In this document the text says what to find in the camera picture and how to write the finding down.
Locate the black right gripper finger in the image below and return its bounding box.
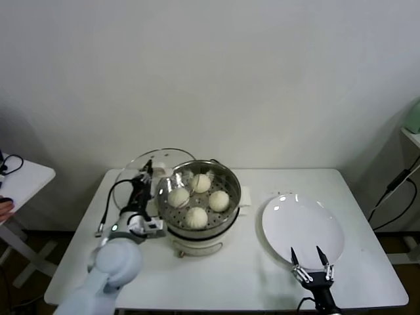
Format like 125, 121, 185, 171
289, 247, 311, 284
315, 245, 335, 282

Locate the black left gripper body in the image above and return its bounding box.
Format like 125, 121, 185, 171
126, 178, 155, 217

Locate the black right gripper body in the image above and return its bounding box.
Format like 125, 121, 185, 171
301, 270, 341, 315

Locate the glass lid with cream handle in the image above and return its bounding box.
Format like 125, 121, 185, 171
113, 148, 198, 211

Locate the white steamed baozi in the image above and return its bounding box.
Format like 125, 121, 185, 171
167, 188, 190, 209
186, 206, 209, 230
190, 173, 211, 194
209, 190, 230, 213

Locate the perforated steel steamer basket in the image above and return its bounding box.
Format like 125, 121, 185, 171
154, 159, 242, 239

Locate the person's bare hand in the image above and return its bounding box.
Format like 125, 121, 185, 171
0, 196, 16, 221

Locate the white round plate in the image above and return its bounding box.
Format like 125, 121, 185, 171
261, 193, 345, 270

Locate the cream electric cooking pot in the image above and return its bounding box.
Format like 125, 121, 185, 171
145, 184, 253, 260

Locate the white table base foot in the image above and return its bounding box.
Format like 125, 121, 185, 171
387, 234, 420, 265

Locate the white side table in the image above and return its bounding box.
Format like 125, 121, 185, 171
0, 154, 56, 289

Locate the white shelf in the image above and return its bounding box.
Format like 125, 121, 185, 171
398, 126, 420, 171

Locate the pale green appliance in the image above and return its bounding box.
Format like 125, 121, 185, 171
400, 98, 420, 135

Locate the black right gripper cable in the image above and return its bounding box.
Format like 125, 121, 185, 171
297, 297, 316, 315

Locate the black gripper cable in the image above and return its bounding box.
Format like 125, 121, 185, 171
297, 297, 316, 315
94, 179, 135, 238

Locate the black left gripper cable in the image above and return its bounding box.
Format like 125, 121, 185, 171
94, 179, 135, 238

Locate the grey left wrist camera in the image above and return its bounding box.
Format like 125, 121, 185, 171
142, 219, 167, 238

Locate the black power cable with adapter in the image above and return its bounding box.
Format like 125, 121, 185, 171
366, 160, 420, 230

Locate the black looped cable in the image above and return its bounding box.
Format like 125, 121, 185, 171
0, 154, 24, 173

